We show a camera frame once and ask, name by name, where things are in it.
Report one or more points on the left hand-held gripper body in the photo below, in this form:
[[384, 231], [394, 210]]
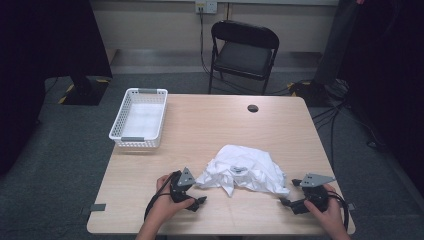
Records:
[[181, 191]]

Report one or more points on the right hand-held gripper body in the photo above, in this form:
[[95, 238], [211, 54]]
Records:
[[316, 195]]

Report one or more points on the white t-shirt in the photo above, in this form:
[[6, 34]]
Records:
[[243, 170]]

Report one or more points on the person's left hand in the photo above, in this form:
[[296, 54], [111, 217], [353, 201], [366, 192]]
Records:
[[165, 206]]

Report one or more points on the person's right hand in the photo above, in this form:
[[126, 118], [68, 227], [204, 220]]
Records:
[[330, 216]]

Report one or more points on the white plastic basket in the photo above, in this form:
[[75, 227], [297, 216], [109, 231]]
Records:
[[143, 120]]

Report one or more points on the black round table grommet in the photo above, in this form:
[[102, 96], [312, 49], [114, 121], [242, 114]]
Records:
[[253, 108]]

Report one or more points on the black folding chair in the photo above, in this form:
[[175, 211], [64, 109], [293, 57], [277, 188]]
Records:
[[243, 58]]

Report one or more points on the black stand base yellow tape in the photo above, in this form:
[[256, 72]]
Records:
[[86, 93]]

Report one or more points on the black curtain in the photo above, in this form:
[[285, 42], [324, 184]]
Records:
[[40, 50], [390, 66]]

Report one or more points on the white wall socket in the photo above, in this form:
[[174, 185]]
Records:
[[206, 6]]

